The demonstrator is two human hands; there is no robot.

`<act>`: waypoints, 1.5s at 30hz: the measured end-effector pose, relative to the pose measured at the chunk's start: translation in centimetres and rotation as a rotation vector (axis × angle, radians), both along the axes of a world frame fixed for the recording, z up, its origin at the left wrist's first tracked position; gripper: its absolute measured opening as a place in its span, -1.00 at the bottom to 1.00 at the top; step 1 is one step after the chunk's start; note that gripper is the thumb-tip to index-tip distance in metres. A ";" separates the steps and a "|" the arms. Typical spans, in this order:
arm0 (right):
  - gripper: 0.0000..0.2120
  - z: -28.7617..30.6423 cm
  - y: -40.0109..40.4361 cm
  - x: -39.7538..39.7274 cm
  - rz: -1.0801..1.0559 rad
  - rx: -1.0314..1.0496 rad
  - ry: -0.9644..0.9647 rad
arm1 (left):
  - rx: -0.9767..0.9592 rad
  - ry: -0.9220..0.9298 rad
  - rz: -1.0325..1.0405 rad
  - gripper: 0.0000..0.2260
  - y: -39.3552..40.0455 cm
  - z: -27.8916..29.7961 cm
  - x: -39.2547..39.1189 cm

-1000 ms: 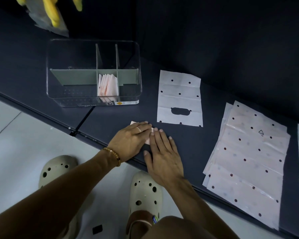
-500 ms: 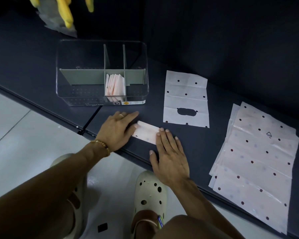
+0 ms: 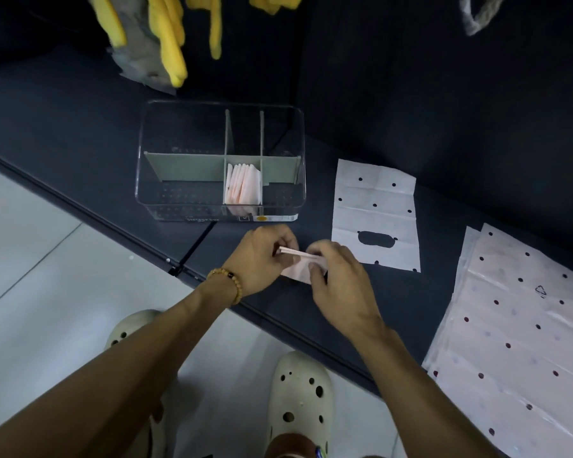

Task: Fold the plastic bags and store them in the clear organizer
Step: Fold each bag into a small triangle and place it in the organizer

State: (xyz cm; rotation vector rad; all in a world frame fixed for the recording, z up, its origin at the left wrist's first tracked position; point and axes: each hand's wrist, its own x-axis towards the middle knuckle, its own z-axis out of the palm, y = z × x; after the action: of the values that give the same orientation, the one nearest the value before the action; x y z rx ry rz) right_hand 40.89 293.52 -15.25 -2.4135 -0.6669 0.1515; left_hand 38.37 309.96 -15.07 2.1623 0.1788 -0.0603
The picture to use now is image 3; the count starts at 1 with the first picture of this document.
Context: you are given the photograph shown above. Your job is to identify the person's right hand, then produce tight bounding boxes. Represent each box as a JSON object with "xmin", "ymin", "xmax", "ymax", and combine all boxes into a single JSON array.
[{"xmin": 308, "ymin": 239, "xmax": 385, "ymax": 342}]

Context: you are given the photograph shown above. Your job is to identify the person's left hand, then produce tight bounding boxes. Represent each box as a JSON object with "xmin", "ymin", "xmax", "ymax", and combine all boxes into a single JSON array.
[{"xmin": 222, "ymin": 225, "xmax": 301, "ymax": 306}]

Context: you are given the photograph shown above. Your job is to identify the pink bags row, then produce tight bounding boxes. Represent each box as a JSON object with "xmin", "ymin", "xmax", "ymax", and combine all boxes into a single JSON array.
[{"xmin": 330, "ymin": 159, "xmax": 422, "ymax": 274}]

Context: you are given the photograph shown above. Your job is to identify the clear plastic organizer box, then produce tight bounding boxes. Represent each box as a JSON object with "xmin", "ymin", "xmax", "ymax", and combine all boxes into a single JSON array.
[{"xmin": 134, "ymin": 99, "xmax": 308, "ymax": 223}]

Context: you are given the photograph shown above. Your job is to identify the stack of polka dot bags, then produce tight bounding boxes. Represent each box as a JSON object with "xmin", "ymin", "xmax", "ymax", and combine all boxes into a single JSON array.
[{"xmin": 421, "ymin": 223, "xmax": 573, "ymax": 458}]

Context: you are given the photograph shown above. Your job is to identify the person's right forearm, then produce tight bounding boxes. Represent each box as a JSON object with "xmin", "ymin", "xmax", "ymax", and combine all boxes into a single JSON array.
[{"xmin": 358, "ymin": 328, "xmax": 500, "ymax": 458}]

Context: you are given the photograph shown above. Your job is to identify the person's left forearm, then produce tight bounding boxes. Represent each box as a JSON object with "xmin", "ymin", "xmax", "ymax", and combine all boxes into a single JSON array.
[{"xmin": 0, "ymin": 290, "xmax": 239, "ymax": 458}]

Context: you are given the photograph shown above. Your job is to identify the person's right leg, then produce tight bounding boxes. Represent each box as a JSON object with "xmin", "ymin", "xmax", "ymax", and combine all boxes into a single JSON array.
[{"xmin": 267, "ymin": 433, "xmax": 325, "ymax": 458}]

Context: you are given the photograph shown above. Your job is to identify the cream right clog shoe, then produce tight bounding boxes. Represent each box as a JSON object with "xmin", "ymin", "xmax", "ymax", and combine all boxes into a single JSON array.
[{"xmin": 267, "ymin": 350, "xmax": 335, "ymax": 458}]

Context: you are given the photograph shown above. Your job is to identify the cream clog shoe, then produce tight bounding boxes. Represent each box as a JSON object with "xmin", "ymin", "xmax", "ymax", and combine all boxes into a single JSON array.
[
  {"xmin": 104, "ymin": 309, "xmax": 178, "ymax": 458},
  {"xmin": 267, "ymin": 350, "xmax": 335, "ymax": 458}
]

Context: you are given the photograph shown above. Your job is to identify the cream left clog shoe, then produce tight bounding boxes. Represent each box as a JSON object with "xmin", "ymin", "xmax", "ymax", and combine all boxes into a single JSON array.
[{"xmin": 104, "ymin": 309, "xmax": 178, "ymax": 458}]

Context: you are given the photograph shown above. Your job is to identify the dark blue sofa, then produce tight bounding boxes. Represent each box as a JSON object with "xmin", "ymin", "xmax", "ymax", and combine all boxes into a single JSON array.
[{"xmin": 0, "ymin": 0, "xmax": 573, "ymax": 458}]

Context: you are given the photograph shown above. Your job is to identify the grey plush toy yellow feet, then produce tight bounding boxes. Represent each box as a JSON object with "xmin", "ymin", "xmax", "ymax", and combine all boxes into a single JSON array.
[{"xmin": 90, "ymin": 0, "xmax": 306, "ymax": 89}]

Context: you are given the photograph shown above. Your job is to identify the brown bead bracelet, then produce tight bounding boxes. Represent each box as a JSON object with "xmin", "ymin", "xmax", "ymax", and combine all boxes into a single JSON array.
[{"xmin": 206, "ymin": 267, "xmax": 243, "ymax": 306}]

